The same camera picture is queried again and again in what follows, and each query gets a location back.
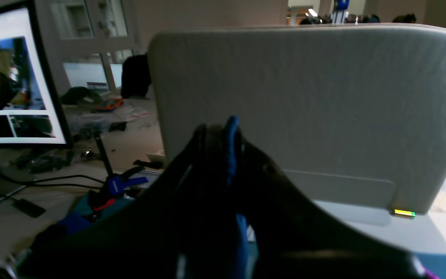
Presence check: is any blue box with black knob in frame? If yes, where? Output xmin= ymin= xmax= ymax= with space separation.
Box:
xmin=56 ymin=212 xmax=93 ymax=236

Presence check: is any blue t-shirt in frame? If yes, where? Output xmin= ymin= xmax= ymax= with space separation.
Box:
xmin=223 ymin=116 xmax=248 ymax=279

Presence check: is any grey fabric divider panel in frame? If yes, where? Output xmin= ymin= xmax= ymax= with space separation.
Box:
xmin=148 ymin=24 xmax=446 ymax=214

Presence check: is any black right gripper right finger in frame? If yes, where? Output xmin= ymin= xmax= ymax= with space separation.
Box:
xmin=234 ymin=131 xmax=429 ymax=279

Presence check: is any black phone device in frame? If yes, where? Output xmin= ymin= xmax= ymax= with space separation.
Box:
xmin=12 ymin=198 xmax=46 ymax=218

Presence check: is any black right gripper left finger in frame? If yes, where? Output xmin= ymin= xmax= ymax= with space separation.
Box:
xmin=18 ymin=125 xmax=231 ymax=279

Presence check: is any blue orange bottom clamp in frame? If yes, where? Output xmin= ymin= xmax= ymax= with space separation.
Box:
xmin=88 ymin=159 xmax=163 ymax=212

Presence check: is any computer monitor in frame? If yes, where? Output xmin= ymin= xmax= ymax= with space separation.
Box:
xmin=0 ymin=0 xmax=73 ymax=148

